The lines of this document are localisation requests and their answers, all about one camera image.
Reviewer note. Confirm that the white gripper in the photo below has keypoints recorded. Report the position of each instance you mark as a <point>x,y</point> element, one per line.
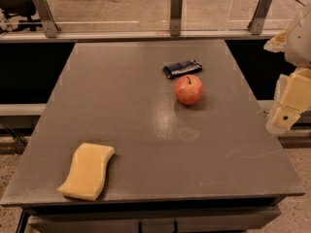
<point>299,41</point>

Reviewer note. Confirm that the red apple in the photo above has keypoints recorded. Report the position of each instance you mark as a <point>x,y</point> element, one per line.
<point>188,89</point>

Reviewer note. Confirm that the yellow sponge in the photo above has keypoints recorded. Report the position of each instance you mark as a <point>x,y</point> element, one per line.
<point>87,172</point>

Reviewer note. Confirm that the dark blue snack wrapper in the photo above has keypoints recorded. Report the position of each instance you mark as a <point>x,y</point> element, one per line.
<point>179,69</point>

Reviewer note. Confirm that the black office chair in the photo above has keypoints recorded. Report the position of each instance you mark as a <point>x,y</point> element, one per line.
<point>21,8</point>

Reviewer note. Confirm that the right metal bracket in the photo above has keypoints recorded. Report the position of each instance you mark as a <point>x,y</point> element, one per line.
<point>257,22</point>

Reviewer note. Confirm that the metal bracket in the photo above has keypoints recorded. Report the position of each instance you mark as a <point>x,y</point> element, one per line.
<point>175,17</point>
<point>257,22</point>
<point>50,28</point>

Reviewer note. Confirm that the middle metal bracket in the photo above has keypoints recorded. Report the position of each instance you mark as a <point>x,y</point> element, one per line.
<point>175,17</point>

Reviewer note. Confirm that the left metal bracket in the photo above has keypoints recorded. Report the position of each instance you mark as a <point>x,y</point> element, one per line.
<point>50,28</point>

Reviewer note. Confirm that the metal rail frame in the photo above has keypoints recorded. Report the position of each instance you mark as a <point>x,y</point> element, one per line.
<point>40,37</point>

